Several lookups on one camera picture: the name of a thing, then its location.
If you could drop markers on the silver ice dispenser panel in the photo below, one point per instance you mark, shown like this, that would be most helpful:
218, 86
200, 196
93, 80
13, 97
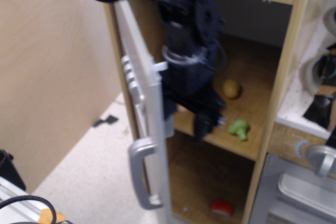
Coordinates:
132, 81

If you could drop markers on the black tape piece on floor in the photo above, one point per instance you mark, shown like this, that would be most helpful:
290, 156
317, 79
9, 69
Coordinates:
110, 119

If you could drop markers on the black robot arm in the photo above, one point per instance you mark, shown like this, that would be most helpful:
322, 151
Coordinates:
190, 24

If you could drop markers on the plywood board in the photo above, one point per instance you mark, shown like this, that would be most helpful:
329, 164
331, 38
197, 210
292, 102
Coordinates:
58, 75

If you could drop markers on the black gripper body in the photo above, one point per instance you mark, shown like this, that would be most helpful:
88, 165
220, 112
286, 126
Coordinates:
188, 81

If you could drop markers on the silver oven door handle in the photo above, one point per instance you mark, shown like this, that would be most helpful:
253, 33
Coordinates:
316, 196

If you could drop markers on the white speckled countertop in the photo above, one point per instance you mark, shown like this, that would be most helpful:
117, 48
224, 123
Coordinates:
297, 98

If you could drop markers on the yellow toy potato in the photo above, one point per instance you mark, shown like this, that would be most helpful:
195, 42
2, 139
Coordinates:
231, 89

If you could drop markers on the red toy can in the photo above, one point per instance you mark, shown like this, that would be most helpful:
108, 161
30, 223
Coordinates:
222, 207

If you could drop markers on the silver fridge door handle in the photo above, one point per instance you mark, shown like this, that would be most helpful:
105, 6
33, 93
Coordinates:
138, 151

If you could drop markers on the grey fridge door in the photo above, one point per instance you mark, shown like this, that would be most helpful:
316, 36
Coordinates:
149, 118

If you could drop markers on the green toy broccoli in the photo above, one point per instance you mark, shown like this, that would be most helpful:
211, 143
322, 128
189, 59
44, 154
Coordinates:
239, 128

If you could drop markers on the wooden toy kitchen frame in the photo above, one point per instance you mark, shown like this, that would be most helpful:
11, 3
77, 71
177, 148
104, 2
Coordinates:
202, 173

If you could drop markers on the grey oven door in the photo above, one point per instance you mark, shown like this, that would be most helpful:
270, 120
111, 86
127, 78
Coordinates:
269, 205

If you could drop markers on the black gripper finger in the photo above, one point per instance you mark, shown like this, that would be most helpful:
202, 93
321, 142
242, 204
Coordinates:
169, 105
203, 125

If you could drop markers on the orange tape piece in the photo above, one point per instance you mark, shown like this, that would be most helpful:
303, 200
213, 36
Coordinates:
46, 217

